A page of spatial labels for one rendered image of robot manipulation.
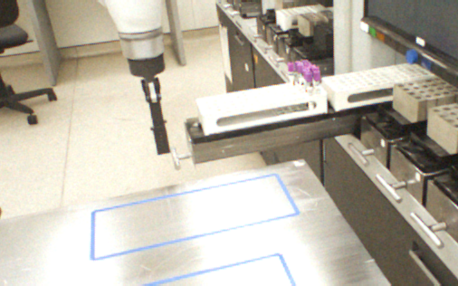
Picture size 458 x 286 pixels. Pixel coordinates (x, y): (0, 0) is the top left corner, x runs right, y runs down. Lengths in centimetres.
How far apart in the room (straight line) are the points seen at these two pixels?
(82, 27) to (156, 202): 385
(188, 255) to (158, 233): 8
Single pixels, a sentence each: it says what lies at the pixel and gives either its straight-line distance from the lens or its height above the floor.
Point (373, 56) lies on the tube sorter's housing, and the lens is 143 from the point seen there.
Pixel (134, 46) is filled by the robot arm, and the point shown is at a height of 104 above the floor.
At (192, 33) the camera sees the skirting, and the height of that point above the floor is 6.
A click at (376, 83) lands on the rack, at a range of 133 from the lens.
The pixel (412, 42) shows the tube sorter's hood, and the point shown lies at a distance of 118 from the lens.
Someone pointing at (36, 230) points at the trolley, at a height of 82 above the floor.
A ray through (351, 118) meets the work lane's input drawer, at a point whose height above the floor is 80.
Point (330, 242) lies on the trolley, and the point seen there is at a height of 82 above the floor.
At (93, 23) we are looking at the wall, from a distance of 478.
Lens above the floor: 135
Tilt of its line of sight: 29 degrees down
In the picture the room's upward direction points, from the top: 4 degrees counter-clockwise
